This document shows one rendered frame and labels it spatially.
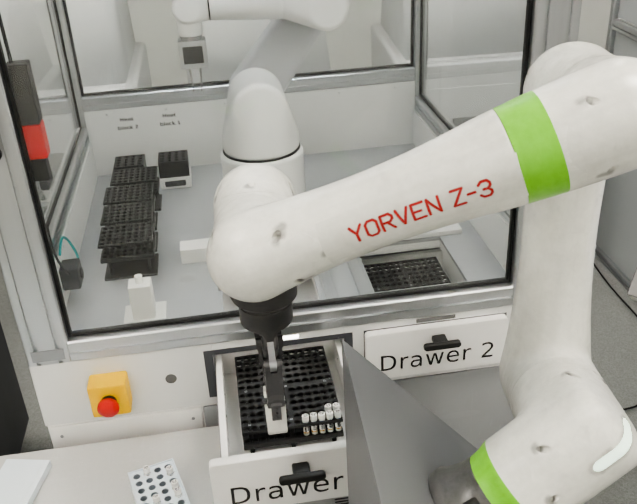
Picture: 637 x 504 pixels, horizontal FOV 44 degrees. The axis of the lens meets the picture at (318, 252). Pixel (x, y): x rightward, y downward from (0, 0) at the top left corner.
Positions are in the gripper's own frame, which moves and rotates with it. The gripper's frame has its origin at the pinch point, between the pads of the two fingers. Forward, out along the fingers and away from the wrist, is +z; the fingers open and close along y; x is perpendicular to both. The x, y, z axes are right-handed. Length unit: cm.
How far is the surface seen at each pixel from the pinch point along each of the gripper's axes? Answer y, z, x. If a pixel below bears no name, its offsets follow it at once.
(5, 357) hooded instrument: -121, 68, -79
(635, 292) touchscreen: -27, 7, 74
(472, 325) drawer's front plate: -30, 11, 42
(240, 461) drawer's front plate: -0.9, 10.5, -6.3
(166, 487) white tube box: -11.1, 23.9, -20.0
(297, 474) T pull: 2.1, 12.0, 2.4
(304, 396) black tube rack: -18.0, 13.5, 6.2
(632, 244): -170, 85, 162
